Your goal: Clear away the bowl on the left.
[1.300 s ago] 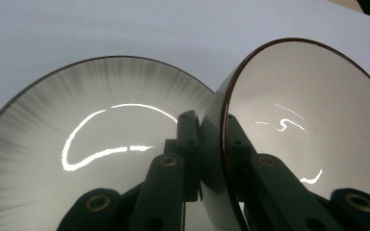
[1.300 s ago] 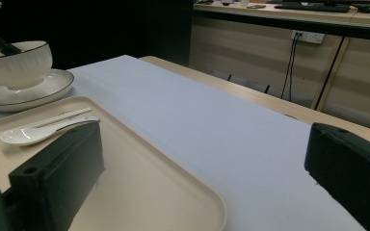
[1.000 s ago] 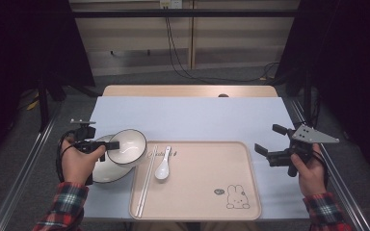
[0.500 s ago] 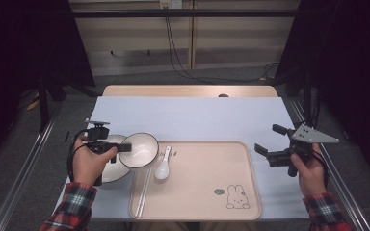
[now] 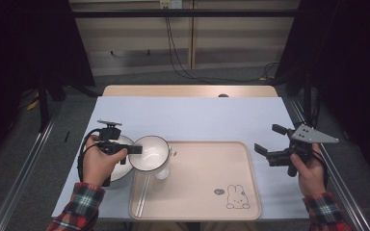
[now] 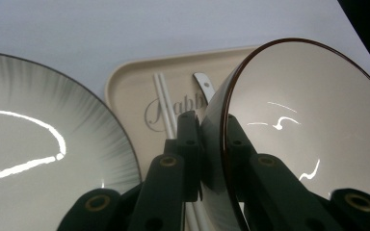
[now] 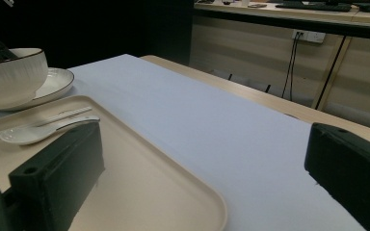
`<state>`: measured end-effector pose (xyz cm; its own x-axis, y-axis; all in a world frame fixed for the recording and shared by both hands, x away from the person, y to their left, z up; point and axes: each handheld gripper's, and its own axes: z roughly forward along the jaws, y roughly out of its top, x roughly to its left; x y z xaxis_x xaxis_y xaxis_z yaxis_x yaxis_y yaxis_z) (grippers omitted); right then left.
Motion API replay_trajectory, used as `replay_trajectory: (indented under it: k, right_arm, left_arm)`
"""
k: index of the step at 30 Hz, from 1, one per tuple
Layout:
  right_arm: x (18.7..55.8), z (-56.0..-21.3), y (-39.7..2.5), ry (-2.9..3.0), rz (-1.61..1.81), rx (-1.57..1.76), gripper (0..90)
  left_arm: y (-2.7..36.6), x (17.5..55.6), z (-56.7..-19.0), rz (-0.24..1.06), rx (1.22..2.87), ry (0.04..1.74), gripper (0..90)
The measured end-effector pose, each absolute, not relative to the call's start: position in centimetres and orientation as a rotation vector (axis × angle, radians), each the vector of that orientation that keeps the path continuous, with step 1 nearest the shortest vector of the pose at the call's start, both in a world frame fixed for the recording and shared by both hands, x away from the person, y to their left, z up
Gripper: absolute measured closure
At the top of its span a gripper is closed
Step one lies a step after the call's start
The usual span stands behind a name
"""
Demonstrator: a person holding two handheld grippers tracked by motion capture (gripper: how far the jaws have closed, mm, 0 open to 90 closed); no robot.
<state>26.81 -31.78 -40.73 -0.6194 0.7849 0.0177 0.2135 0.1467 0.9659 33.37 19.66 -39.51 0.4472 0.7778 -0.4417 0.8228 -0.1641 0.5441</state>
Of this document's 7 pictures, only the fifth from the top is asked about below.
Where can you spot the small black stick on floor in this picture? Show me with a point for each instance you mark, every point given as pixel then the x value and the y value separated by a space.
pixel 66 136

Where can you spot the white wall socket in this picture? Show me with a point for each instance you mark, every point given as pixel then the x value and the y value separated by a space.
pixel 171 4

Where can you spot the black curtain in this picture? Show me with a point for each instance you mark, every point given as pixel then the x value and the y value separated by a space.
pixel 350 64
pixel 29 41

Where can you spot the black horizontal frame bar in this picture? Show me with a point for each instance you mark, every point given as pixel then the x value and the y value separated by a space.
pixel 186 13

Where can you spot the white table cover sheet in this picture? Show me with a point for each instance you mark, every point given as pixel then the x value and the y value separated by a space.
pixel 189 118

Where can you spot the person's left hand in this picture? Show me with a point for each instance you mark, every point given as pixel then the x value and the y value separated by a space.
pixel 98 166

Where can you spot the person's right hand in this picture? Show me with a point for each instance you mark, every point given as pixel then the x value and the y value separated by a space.
pixel 313 176

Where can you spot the white chopstick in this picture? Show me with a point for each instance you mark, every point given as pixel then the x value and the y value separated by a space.
pixel 140 199

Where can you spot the yellow tape strip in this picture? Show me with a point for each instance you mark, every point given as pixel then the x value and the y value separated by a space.
pixel 32 104

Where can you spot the pink tray with rabbit print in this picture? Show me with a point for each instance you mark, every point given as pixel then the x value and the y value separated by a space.
pixel 202 173

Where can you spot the wooden vertical post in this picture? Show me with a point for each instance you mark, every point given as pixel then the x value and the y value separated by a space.
pixel 191 38

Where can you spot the aluminium floor rail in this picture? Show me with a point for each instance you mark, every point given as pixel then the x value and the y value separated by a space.
pixel 350 199
pixel 22 170

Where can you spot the black metal stand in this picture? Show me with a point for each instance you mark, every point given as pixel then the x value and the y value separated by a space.
pixel 43 106
pixel 307 96

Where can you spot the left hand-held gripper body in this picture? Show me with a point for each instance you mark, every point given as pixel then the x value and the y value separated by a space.
pixel 110 142

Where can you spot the dark table grommet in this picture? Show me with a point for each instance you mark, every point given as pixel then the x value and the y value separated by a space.
pixel 223 95

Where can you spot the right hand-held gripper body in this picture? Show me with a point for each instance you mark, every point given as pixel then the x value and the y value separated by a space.
pixel 298 150

